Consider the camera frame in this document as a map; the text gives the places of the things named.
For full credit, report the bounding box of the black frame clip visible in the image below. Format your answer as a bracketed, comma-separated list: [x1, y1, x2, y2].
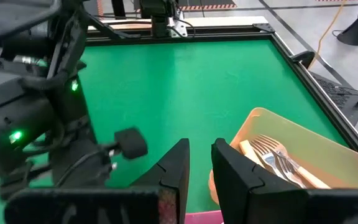
[290, 50, 316, 69]

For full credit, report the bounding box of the wooden-handled fork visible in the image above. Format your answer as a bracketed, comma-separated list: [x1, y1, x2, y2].
[275, 155, 306, 189]
[256, 133, 332, 190]
[250, 141, 291, 184]
[239, 139, 265, 169]

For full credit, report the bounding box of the black aluminium table frame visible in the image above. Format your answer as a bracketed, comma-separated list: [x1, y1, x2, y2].
[84, 23, 358, 159]

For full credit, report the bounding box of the black perforated computer case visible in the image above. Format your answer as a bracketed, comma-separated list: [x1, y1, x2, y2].
[309, 71, 358, 127]

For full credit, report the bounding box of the yellow extension cable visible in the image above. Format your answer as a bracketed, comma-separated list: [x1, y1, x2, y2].
[308, 0, 348, 68]

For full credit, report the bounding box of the orange plastic bin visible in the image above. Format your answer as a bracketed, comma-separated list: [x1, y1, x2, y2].
[208, 107, 358, 206]

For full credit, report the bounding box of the pink plastic bin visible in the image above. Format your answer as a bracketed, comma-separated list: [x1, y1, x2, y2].
[184, 210, 225, 224]

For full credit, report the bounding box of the silver mounting bracket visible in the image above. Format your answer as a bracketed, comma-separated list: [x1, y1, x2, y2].
[168, 12, 188, 38]

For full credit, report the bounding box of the black round stand base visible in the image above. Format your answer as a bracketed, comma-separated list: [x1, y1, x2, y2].
[336, 0, 358, 47]

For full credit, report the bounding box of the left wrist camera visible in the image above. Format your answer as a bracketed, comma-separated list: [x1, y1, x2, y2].
[0, 70, 58, 177]

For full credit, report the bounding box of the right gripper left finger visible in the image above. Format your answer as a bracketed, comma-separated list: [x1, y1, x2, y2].
[131, 138, 191, 224]

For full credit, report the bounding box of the green table mat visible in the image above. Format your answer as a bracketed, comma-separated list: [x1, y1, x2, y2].
[0, 39, 349, 224]

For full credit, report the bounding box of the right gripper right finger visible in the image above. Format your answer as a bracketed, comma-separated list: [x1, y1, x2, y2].
[211, 138, 309, 224]

